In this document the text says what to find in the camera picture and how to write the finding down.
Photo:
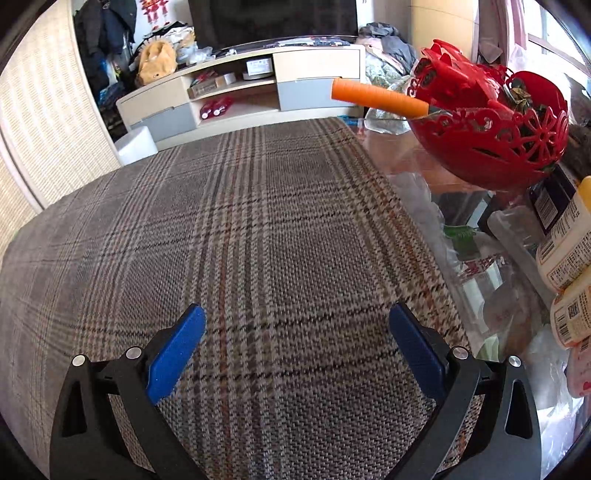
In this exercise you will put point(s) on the white plastic stool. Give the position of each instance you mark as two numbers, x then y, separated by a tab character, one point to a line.
136	145

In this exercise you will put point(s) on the red openwork basket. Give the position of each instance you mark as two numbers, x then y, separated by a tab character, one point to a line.
489	120

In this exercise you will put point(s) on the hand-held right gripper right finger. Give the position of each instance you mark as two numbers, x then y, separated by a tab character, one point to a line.
418	350

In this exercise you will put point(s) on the glass table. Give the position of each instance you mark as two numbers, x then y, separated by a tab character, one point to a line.
415	184

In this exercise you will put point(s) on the beige and grey TV cabinet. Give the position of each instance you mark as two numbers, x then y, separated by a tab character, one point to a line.
314	69

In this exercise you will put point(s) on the brown plaid tablecloth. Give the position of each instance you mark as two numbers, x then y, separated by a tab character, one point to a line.
254	240

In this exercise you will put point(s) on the red hanging decoration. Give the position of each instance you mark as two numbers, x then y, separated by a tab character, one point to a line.
154	11

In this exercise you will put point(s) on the pink curtain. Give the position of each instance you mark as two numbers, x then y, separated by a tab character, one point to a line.
501	27

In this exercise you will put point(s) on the black television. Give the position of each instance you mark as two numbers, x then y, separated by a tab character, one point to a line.
272	21

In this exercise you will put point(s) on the pair of red bottles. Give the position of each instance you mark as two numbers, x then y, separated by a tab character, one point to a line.
216	107

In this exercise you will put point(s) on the woven folding screen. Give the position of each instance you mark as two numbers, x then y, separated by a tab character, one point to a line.
46	115

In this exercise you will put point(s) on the flat cardboard box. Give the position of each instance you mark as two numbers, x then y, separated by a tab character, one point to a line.
214	85

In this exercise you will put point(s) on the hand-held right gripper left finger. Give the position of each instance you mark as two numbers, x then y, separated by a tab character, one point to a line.
178	350

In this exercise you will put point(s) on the dark blue packet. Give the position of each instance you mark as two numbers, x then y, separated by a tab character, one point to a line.
551	198

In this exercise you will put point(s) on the cream standing air conditioner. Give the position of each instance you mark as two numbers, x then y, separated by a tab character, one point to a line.
443	27

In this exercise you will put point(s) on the small white device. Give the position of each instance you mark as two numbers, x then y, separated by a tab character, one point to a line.
257	68

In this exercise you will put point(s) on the white bottle pink label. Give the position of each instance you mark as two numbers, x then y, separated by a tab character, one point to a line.
581	371

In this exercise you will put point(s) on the black hanging coat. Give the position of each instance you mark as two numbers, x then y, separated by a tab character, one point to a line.
104	41

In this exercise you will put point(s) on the yellow cap white bottle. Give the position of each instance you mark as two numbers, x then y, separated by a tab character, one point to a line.
565	244

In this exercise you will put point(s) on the yellow plush bag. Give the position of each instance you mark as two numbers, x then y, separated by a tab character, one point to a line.
157	62

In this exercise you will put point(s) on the pile of clothes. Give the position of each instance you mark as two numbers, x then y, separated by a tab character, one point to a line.
388	46

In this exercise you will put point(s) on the white bottle orange label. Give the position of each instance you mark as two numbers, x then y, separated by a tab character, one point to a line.
572	316

